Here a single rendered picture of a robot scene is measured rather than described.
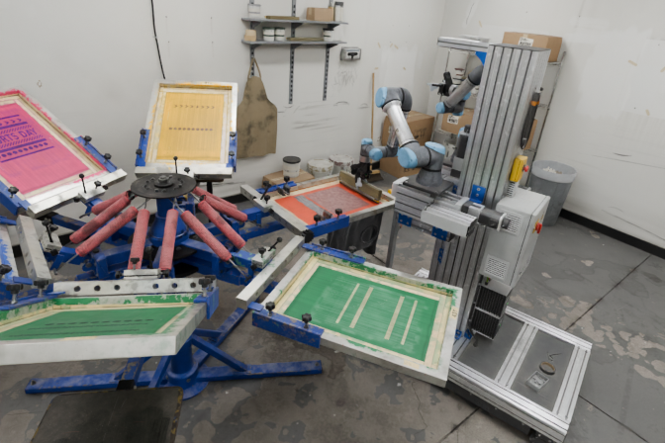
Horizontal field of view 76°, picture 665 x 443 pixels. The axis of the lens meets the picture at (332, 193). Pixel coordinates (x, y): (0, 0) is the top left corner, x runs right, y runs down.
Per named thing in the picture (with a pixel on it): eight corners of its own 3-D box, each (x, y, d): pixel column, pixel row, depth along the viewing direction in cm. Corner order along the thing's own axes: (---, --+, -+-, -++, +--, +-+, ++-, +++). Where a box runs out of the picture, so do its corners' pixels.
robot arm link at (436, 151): (446, 169, 240) (451, 145, 234) (427, 171, 234) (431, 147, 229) (433, 161, 250) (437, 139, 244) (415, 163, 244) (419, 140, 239)
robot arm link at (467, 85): (485, 73, 250) (437, 118, 291) (499, 73, 254) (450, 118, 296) (477, 56, 253) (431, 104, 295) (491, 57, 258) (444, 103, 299)
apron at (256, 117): (274, 151, 485) (276, 55, 441) (277, 153, 480) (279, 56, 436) (232, 159, 454) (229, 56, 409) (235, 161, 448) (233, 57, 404)
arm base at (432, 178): (446, 182, 248) (449, 166, 244) (434, 189, 237) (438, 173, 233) (423, 174, 256) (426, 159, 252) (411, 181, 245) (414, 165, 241)
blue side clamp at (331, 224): (343, 222, 260) (344, 213, 258) (348, 225, 257) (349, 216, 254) (303, 235, 243) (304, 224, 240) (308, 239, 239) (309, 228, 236)
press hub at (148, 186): (201, 346, 285) (187, 157, 228) (227, 386, 258) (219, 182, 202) (140, 373, 262) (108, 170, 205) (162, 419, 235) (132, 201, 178)
